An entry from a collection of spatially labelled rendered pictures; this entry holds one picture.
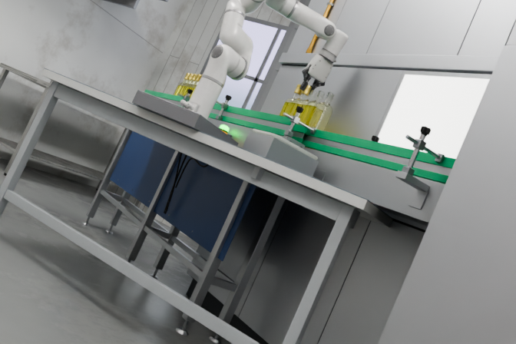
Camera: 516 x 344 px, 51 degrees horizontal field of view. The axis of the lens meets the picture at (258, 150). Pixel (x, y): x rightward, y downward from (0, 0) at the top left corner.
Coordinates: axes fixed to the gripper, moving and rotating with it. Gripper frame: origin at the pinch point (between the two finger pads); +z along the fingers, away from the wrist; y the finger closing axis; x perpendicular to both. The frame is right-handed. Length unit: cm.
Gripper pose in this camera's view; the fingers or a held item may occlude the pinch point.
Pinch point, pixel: (307, 87)
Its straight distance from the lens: 245.0
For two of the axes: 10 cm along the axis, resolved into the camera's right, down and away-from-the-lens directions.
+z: -5.3, 8.4, 1.4
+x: 3.9, 3.9, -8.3
